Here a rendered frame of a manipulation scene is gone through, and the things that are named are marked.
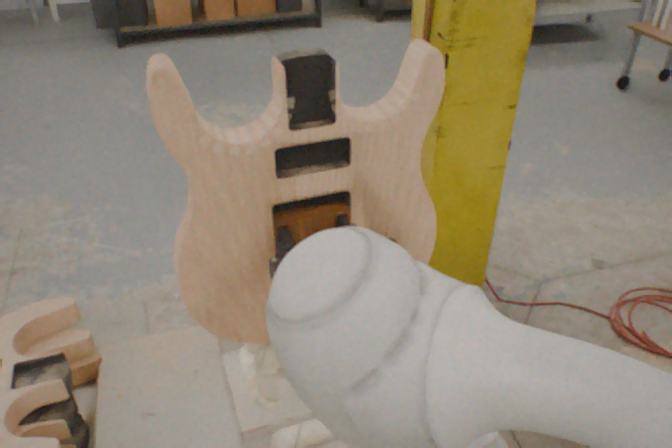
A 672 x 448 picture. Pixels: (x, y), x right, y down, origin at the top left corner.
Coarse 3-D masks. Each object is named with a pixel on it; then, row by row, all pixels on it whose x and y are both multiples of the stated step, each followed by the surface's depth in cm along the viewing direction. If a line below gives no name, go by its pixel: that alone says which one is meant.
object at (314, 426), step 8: (296, 424) 82; (304, 424) 82; (312, 424) 82; (320, 424) 82; (280, 432) 81; (288, 432) 81; (296, 432) 81; (304, 432) 81; (312, 432) 81; (320, 432) 81; (328, 432) 81; (272, 440) 81; (280, 440) 80; (288, 440) 80; (296, 440) 80; (304, 440) 81; (312, 440) 81; (320, 440) 82
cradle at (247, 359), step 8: (240, 352) 92; (248, 352) 91; (240, 360) 92; (248, 360) 90; (248, 368) 89; (248, 376) 88; (248, 384) 87; (256, 384) 86; (256, 392) 85; (256, 400) 85; (264, 400) 85
